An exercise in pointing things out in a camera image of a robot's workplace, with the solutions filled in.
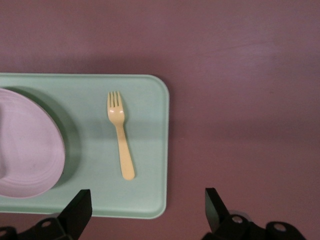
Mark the round white speckled plate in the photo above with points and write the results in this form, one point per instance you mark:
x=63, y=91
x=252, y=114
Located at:
x=27, y=150

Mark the light green rectangular tray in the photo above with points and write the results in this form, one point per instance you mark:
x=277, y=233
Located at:
x=100, y=195

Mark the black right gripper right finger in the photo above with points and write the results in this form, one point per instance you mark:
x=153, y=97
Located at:
x=222, y=225

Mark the small yellow plastic fork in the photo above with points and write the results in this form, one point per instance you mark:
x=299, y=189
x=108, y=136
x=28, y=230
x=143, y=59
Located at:
x=117, y=117

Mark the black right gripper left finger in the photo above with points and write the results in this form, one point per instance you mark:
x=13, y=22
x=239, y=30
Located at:
x=72, y=220

